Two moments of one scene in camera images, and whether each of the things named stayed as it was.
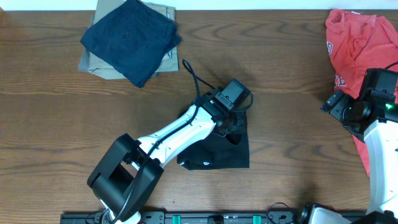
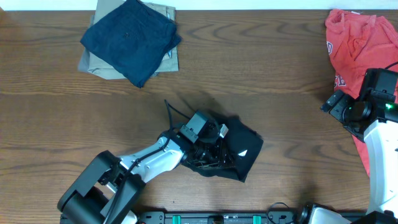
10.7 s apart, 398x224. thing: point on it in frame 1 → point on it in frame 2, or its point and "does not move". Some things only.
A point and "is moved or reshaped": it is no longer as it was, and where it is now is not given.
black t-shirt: [217, 152] is moved or reshaped
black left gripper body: [236, 123] → [208, 156]
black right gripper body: [342, 111] does not move
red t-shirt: [360, 42] does not move
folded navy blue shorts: [135, 37] does not move
